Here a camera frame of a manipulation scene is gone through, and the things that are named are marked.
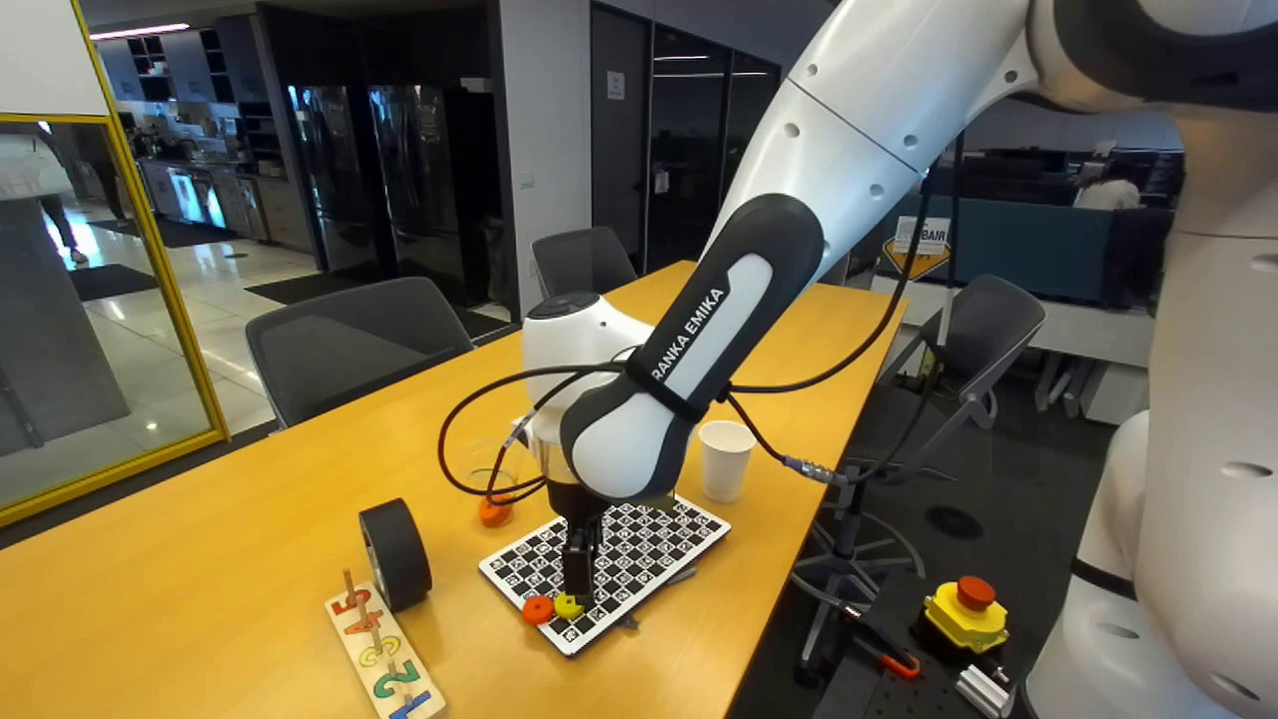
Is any clear plastic cup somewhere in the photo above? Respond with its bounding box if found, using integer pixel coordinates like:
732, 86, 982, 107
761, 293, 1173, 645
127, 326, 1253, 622
467, 437, 526, 502

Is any yellow emergency stop button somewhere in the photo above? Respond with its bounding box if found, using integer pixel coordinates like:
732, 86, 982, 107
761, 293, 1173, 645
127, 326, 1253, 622
920, 575, 1010, 656

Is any orange handled clamp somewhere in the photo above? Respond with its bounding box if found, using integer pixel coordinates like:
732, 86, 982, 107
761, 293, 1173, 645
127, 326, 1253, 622
841, 603, 923, 681

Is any wooden number puzzle board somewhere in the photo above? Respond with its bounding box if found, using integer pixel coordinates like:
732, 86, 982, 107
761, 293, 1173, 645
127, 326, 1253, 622
323, 569, 448, 719

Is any row of steel refrigerators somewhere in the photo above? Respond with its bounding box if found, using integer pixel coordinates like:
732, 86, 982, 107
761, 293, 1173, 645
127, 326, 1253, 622
284, 83, 503, 306

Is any white paper cup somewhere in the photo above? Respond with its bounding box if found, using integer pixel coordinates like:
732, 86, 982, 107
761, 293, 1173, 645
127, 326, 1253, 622
698, 420, 758, 504

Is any black tape roll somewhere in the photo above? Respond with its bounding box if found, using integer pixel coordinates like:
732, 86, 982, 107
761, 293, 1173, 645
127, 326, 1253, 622
358, 497, 434, 614

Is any teal partition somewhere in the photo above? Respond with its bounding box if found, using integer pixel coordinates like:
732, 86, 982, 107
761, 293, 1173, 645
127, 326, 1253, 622
879, 194, 1115, 307

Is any ceiling light strip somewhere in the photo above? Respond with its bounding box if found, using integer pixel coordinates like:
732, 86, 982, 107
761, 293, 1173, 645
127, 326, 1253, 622
89, 22, 192, 42

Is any aluminium bracket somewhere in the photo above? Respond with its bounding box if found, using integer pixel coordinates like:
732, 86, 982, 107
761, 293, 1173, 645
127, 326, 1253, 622
955, 663, 1016, 719

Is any grey office chair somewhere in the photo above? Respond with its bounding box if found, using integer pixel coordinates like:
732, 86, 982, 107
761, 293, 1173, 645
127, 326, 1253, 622
792, 275, 1047, 686
530, 227, 639, 300
245, 277, 476, 431

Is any person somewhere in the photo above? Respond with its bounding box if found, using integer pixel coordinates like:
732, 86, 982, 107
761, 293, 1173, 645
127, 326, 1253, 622
0, 120, 91, 269
1071, 140, 1142, 212

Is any yellow framed glass partition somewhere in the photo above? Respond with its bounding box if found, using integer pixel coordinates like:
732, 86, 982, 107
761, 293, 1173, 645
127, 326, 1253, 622
0, 0, 232, 529

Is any yellow diamond sign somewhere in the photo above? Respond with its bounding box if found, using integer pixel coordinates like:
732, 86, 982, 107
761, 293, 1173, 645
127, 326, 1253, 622
883, 216, 954, 284

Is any kitchen counter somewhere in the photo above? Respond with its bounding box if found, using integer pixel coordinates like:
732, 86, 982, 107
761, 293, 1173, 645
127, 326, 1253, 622
138, 158, 319, 253

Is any checkered calibration board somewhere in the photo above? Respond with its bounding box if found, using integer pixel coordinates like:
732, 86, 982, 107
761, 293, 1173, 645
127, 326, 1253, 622
478, 490, 733, 658

